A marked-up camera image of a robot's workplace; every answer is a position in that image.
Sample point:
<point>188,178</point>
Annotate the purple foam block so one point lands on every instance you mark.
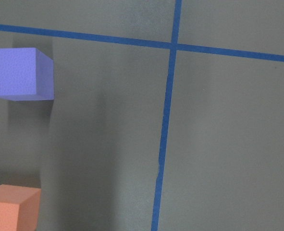
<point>26,74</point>

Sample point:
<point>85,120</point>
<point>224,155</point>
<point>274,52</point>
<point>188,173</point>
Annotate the orange foam block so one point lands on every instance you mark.
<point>19,208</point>

